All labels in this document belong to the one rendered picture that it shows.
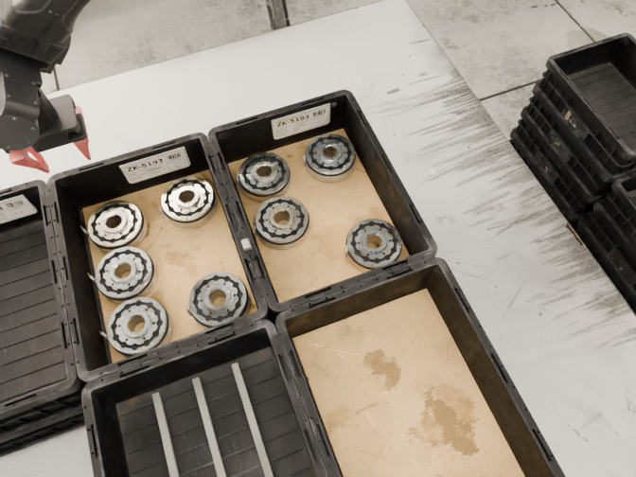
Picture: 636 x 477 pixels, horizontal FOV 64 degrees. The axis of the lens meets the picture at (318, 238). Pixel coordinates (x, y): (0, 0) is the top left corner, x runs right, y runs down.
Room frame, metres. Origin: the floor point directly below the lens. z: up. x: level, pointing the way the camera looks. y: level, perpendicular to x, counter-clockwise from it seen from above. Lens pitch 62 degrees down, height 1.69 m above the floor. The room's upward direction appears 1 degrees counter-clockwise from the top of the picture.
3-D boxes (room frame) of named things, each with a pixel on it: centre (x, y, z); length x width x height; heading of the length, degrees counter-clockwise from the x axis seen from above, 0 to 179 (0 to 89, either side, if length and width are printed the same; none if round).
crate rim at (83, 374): (0.40, 0.28, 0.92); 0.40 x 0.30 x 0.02; 20
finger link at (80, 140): (0.48, 0.37, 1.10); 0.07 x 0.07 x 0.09; 21
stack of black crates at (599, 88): (1.05, -0.90, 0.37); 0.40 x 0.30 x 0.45; 21
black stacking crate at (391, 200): (0.50, 0.00, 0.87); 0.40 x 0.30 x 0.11; 20
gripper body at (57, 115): (0.47, 0.38, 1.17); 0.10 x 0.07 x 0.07; 111
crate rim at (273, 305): (0.50, 0.00, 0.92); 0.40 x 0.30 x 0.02; 20
